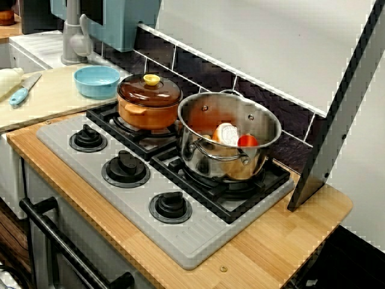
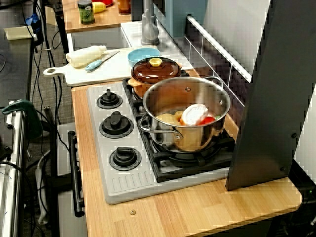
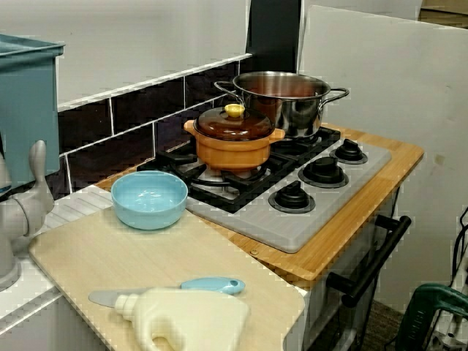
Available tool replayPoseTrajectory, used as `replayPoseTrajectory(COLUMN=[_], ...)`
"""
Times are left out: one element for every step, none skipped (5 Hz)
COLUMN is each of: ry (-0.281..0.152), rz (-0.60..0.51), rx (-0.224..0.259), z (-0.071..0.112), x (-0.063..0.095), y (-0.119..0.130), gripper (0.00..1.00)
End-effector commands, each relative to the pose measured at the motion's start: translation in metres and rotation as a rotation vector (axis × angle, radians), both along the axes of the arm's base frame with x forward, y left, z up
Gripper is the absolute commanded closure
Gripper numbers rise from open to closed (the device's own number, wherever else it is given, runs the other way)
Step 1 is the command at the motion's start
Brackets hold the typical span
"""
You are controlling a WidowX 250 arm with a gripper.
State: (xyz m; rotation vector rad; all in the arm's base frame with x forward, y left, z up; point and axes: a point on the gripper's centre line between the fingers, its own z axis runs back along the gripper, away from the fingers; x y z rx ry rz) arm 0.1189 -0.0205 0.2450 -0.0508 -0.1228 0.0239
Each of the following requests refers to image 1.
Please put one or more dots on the cream cutting board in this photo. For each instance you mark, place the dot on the cream cutting board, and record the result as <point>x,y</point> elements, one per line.
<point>54,99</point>

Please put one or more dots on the white toy sink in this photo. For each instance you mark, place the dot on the white toy sink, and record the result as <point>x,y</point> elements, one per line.
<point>36,48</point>

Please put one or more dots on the stainless steel pot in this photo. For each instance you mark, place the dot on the stainless steel pot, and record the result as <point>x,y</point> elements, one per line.
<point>210,162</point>

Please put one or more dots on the cream plastic jug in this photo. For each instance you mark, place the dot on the cream plastic jug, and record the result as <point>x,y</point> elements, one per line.
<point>9,79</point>

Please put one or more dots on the black stove knob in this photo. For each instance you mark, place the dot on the black stove knob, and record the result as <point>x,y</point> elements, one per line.
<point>170,207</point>
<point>87,139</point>
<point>124,168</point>

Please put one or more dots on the black burner grate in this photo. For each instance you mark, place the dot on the black burner grate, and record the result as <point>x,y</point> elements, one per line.
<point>222,201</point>
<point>102,116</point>

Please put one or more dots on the grey toy stove top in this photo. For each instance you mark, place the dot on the grey toy stove top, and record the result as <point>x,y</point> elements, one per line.
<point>126,210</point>

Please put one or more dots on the white toy kitchen cabinet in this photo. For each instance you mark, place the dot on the white toy kitchen cabinet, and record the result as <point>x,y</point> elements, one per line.
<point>39,265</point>

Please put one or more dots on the light blue bowl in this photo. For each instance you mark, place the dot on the light blue bowl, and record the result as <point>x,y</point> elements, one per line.
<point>96,82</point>

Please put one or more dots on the orange jar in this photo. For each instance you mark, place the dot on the orange jar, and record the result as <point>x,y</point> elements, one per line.
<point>6,18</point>

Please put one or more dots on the white and orange toy bread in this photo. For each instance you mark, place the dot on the white and orange toy bread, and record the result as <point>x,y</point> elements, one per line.
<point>225,134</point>

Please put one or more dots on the orange toy pot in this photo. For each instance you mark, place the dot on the orange toy pot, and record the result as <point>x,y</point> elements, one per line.
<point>150,116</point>

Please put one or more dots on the brown lid with yellow knob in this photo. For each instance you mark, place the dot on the brown lid with yellow knob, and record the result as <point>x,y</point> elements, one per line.
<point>144,95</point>

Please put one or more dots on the yellow toy potato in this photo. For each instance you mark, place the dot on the yellow toy potato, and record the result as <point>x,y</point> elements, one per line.
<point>207,137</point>

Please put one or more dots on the teal plastic box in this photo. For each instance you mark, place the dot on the teal plastic box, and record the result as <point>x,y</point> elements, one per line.
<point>120,21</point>

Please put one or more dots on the grey toy faucet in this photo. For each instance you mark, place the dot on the grey toy faucet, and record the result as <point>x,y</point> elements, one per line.
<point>72,39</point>

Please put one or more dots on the red toy tomato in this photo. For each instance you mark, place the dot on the red toy tomato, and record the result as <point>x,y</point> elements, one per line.
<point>248,141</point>

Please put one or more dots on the dark tile backsplash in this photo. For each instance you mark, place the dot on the dark tile backsplash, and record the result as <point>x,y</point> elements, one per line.
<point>204,69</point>

